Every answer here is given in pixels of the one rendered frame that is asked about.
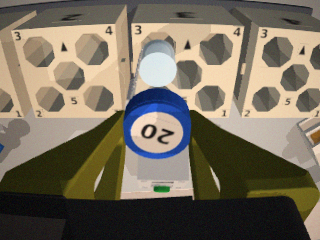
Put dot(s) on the cream tube rack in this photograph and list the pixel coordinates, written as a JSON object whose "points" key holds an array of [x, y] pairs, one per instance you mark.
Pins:
{"points": [[306, 128]]}

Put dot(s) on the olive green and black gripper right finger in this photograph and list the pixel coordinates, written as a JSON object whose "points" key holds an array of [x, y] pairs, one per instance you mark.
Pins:
{"points": [[243, 169]]}

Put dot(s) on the sample tube with blue cap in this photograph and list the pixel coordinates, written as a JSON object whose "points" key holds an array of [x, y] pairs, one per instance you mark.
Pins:
{"points": [[315, 137]]}

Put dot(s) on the blue-capped conical tube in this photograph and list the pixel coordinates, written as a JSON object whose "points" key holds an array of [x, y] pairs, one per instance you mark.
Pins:
{"points": [[157, 121]]}

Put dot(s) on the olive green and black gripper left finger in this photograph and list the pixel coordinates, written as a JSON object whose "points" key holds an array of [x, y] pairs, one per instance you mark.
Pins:
{"points": [[71, 169]]}

